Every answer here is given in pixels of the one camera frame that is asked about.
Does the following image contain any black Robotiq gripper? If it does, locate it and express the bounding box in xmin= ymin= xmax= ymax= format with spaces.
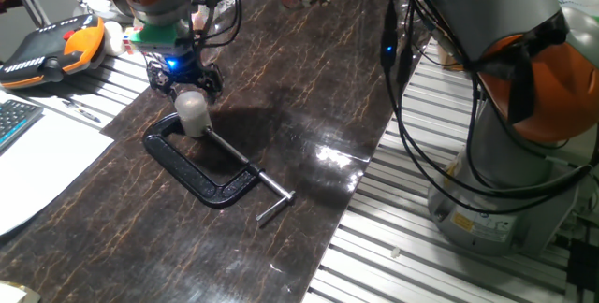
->
xmin=146 ymin=50 xmax=225 ymax=104

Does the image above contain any white translucent plastic jar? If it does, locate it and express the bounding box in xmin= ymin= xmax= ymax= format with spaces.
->
xmin=177 ymin=105 xmax=213 ymax=138

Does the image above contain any black C-clamp with steel screw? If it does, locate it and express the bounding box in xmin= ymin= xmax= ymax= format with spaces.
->
xmin=142 ymin=112 xmax=296 ymax=223

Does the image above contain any green flange adapter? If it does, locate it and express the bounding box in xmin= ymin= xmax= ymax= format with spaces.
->
xmin=128 ymin=22 xmax=194 ymax=55

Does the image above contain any white round object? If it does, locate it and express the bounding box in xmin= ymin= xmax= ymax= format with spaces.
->
xmin=102 ymin=21 xmax=126 ymax=57

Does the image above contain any dark brown marble pattern mat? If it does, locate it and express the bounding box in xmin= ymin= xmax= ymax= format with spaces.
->
xmin=0 ymin=0 xmax=434 ymax=303

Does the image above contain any dark pen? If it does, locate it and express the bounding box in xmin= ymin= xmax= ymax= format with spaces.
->
xmin=62 ymin=99 xmax=102 ymax=123

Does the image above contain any orange black teach pendant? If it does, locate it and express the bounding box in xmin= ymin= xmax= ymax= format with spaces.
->
xmin=0 ymin=14 xmax=107 ymax=90

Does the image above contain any large white paper sheet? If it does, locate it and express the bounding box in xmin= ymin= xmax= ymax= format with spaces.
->
xmin=0 ymin=90 xmax=115 ymax=237

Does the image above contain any black computer keyboard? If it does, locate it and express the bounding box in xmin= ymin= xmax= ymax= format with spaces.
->
xmin=0 ymin=99 xmax=45 ymax=152

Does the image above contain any gold foil box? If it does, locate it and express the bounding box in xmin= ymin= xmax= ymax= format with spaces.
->
xmin=0 ymin=280 xmax=42 ymax=303

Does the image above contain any white plastic bag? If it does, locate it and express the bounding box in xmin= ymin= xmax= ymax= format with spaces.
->
xmin=556 ymin=0 xmax=599 ymax=14

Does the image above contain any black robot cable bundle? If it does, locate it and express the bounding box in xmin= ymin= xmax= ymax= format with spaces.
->
xmin=378 ymin=0 xmax=599 ymax=215

